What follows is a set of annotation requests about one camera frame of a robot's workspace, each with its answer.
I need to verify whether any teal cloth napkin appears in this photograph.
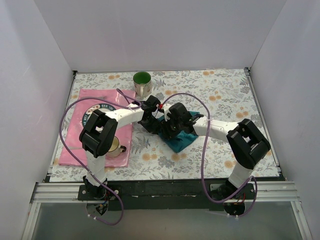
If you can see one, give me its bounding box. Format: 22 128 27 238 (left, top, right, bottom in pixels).
157 116 198 153

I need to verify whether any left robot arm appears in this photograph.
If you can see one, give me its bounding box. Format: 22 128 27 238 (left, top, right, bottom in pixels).
79 95 161 200

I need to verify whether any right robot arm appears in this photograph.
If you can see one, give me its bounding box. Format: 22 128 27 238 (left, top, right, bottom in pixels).
158 103 271 199

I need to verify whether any green inside floral mug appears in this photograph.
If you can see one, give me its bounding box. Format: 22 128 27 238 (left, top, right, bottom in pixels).
133 71 152 99

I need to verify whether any cream enamel cup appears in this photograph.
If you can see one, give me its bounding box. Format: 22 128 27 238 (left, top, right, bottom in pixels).
106 136 127 158

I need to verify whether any white plate blue rim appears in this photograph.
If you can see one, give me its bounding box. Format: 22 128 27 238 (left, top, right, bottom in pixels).
81 103 116 127

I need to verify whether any silver fork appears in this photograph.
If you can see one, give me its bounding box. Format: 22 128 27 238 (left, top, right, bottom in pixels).
79 96 106 100

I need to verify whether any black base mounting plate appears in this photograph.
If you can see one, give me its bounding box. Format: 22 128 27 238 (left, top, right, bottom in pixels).
77 178 255 211

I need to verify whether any silver spoon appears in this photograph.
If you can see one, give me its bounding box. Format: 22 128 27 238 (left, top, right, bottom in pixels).
65 146 83 150

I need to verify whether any pink placemat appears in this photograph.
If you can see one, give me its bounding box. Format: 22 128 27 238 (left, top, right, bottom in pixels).
65 88 133 167

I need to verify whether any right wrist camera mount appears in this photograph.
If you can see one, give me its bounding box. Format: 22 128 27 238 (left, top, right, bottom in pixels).
158 103 171 119

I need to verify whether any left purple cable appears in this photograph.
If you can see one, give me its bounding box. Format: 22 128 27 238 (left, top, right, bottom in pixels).
59 87 142 226

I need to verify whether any purple cable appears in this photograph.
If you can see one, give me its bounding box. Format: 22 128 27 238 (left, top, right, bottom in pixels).
59 87 142 226
157 92 258 218

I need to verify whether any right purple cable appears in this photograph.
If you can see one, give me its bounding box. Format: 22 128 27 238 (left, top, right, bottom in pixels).
157 92 258 218

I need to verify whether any aluminium frame rail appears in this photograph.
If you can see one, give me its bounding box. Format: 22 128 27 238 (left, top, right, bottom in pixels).
30 178 312 240

